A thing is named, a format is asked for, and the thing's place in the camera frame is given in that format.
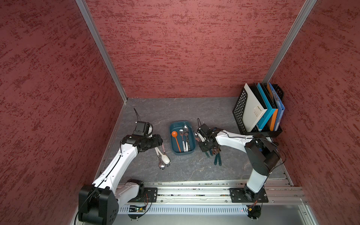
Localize aluminium corner post right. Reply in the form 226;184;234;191
262;0;317;83

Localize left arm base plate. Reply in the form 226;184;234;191
129;187;158;203

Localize white handle steel spoon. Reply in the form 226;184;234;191
179;129;186;152

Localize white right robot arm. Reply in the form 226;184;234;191
196;128;280;202

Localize teal folder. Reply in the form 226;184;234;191
256;83;276;131

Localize blue folder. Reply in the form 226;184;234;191
267;82;285;131

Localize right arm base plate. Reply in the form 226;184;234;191
229;187;269;203

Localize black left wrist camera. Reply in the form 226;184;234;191
133;121;153;137

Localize aluminium corner post left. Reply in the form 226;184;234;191
76;0;128;103

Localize black folder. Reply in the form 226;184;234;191
249;83;268;109

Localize teal plastic storage box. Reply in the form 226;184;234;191
169;121;197;156

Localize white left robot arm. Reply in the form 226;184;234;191
74;135;163;225

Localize orange plastic spoon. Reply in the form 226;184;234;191
172;131;181;152

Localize orange folder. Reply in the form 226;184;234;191
267;83;278;131

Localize black mesh file rack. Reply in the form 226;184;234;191
232;83;285;138

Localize aluminium rail frame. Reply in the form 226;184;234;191
118;178;318;225

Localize white handled steel spoon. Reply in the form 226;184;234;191
155;149;166;170

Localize white folder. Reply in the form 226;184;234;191
242;83;265;132

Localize pink handled spoon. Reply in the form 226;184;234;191
162;144;171;167

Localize patterned handle steel spoon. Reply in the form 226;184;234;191
183;124;191;152

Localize aluminium corner post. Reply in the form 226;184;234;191
262;0;317;83
76;0;128;103

